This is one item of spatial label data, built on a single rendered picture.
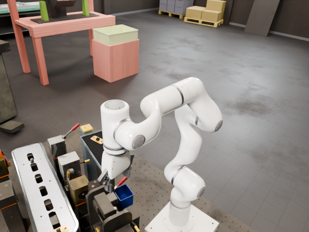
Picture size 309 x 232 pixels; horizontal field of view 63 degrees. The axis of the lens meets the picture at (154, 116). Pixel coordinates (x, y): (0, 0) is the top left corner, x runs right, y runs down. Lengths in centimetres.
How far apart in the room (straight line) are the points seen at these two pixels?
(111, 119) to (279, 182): 274
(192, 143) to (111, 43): 373
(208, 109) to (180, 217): 72
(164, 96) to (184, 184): 56
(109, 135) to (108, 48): 395
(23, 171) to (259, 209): 220
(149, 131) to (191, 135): 45
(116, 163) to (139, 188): 101
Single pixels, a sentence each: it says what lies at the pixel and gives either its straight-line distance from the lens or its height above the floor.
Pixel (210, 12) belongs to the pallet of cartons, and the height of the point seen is 46.
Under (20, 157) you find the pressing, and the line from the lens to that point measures 174.
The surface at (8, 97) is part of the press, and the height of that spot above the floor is 36.
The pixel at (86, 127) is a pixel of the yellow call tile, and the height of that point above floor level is 116.
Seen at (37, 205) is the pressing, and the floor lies 100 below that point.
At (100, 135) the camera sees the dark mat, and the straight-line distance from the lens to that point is 153.
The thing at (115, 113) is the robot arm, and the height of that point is 170.
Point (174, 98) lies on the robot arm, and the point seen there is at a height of 167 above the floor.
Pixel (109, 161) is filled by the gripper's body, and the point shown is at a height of 152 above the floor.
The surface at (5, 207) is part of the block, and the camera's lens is 154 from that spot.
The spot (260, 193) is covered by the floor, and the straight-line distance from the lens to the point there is 305.
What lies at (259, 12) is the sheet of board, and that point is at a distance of 993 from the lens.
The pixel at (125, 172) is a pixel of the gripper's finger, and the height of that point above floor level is 140.
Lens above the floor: 208
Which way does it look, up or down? 32 degrees down
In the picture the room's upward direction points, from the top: 4 degrees clockwise
